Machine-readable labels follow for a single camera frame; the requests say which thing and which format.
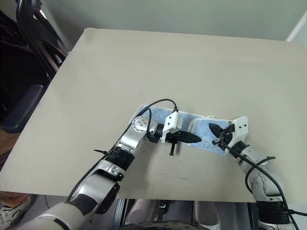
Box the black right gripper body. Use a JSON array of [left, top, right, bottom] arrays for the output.
[[212, 127, 235, 150]]

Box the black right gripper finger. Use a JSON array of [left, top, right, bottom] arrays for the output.
[[209, 123, 225, 138]]

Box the black office chair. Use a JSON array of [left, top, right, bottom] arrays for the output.
[[2, 0, 70, 134]]

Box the grey white sneaker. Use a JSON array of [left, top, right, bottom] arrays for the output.
[[0, 194, 36, 230]]

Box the grey rounded shell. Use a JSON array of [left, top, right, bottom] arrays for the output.
[[193, 201, 223, 227], [124, 200, 158, 227]]

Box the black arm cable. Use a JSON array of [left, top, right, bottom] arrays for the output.
[[219, 123, 307, 230], [66, 98, 180, 202]]

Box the aluminium frame rail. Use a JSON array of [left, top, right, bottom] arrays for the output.
[[112, 198, 129, 227]]

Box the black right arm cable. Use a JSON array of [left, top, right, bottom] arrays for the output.
[[219, 123, 307, 230]]

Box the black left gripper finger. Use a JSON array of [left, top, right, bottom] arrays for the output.
[[179, 137, 202, 145], [179, 131, 201, 140]]

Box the white door frame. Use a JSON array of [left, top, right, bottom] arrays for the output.
[[285, 14, 307, 43]]

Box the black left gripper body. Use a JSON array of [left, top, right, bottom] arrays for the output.
[[165, 131, 182, 157]]

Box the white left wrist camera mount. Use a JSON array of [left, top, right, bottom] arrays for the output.
[[161, 112, 184, 144]]

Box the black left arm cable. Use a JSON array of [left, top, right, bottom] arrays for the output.
[[66, 98, 180, 202]]

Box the light blue terry towel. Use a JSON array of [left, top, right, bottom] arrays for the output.
[[130, 104, 237, 158]]

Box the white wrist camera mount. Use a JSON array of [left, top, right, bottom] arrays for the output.
[[161, 112, 184, 144], [227, 116, 250, 147]]

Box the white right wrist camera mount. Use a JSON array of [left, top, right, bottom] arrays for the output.
[[227, 116, 250, 147]]

